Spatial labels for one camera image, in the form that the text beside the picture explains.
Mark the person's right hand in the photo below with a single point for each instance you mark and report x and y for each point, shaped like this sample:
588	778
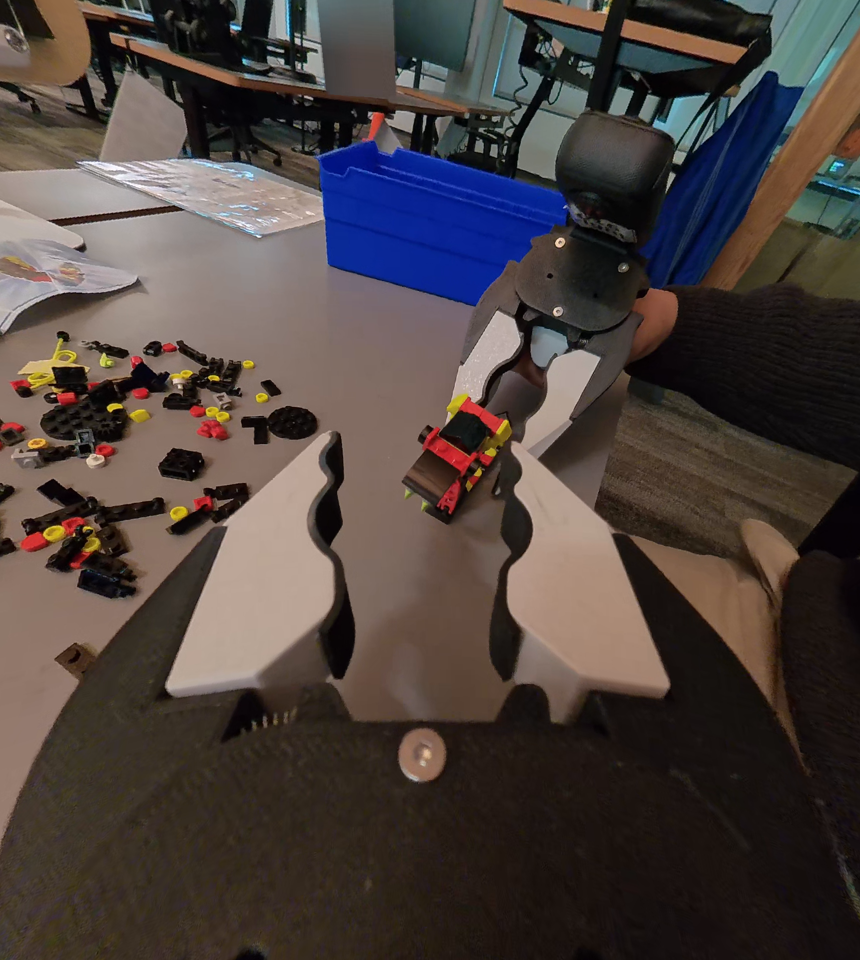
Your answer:
655	319

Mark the lego instruction booklet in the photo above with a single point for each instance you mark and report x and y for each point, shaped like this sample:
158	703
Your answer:
39	285

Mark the blue plastic bin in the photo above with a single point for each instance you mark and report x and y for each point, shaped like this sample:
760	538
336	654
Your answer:
415	240

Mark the blue fabric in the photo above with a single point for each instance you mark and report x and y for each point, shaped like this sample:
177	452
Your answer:
722	187

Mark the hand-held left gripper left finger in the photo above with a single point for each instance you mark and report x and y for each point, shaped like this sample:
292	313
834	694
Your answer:
257	600

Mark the black round lego plate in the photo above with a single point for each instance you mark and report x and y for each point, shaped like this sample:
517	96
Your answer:
292	424

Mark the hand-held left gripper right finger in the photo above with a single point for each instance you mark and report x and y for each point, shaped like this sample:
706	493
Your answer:
587	607

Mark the background wooden desk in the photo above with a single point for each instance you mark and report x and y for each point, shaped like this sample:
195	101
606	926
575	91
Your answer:
265	75
662	52

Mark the clear plastic sleeve with paper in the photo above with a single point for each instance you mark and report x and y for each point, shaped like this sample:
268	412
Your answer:
212	191

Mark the person's right forearm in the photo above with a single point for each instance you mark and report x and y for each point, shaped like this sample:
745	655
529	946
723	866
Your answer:
775	360

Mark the pile of lego pieces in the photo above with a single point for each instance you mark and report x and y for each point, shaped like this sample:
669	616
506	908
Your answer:
73	420

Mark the grey panel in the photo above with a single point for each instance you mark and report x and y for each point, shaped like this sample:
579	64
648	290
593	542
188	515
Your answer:
144	120

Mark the black square lego brick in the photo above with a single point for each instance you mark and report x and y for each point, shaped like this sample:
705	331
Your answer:
180	465

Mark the dark lego bracket piece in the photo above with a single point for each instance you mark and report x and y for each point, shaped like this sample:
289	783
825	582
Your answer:
75	660

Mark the red yellow black lego snake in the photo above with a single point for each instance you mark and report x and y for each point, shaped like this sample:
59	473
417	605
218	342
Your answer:
448	450

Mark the grey monitor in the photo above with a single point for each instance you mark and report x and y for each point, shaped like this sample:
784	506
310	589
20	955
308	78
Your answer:
358	45

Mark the wooden pillar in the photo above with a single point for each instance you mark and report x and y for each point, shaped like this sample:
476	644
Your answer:
835	112

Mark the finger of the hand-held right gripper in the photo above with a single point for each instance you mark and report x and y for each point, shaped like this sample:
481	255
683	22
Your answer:
572	382
486	360

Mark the black office chair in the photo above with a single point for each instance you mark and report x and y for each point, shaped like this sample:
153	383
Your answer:
857	517

